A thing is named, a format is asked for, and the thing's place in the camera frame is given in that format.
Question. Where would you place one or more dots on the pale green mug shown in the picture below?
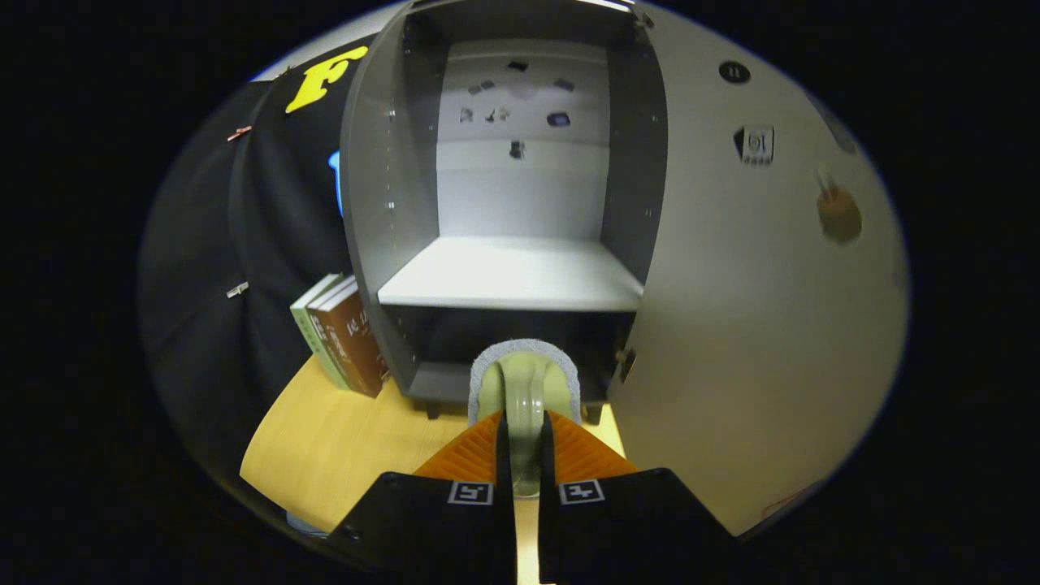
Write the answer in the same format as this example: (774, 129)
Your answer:
(525, 390)

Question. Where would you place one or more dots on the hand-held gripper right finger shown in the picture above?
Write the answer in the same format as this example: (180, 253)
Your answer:
(634, 536)

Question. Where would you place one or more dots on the red clip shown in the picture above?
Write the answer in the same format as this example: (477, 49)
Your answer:
(238, 132)

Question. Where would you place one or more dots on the white cabinet shelf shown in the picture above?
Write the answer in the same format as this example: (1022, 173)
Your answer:
(512, 272)

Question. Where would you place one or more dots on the black backdrop cloth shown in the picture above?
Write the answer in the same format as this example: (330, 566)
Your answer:
(203, 244)

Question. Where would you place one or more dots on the brown book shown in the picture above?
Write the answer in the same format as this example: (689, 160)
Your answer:
(353, 345)

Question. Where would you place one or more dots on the white clip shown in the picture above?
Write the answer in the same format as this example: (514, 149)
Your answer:
(237, 288)

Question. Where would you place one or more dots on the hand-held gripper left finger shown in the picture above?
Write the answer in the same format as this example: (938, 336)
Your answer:
(422, 536)

